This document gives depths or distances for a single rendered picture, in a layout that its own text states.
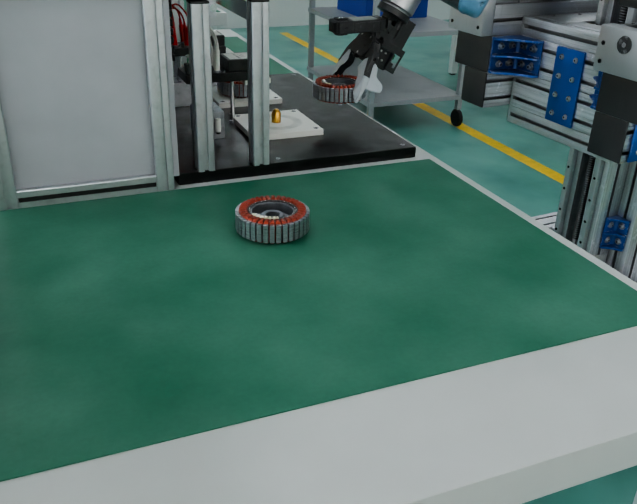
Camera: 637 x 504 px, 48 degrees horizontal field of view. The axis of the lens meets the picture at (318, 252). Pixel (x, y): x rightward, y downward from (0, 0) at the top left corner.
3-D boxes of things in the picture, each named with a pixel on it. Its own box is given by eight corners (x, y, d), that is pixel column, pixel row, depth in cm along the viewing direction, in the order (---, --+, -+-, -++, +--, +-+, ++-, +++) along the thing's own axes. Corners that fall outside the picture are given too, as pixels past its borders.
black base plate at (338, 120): (298, 80, 194) (298, 72, 193) (415, 157, 142) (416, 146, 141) (120, 93, 177) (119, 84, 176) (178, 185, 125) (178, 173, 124)
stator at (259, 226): (252, 210, 116) (252, 189, 114) (318, 221, 113) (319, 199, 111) (223, 239, 106) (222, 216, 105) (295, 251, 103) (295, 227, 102)
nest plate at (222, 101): (261, 87, 178) (261, 82, 177) (282, 103, 165) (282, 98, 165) (202, 92, 172) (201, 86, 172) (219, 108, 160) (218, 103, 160)
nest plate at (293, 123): (296, 114, 158) (296, 108, 157) (323, 134, 146) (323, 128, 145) (230, 120, 153) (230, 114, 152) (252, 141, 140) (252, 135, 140)
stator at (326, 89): (352, 88, 158) (352, 71, 157) (375, 101, 149) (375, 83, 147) (305, 93, 154) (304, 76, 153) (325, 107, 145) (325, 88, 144)
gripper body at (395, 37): (391, 77, 150) (421, 24, 148) (360, 58, 146) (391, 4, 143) (375, 69, 156) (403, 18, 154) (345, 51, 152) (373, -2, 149)
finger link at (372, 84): (381, 108, 146) (390, 68, 149) (359, 96, 143) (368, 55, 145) (371, 112, 149) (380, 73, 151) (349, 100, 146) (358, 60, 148)
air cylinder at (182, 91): (187, 97, 168) (186, 73, 165) (195, 105, 162) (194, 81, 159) (165, 99, 166) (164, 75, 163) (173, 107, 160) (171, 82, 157)
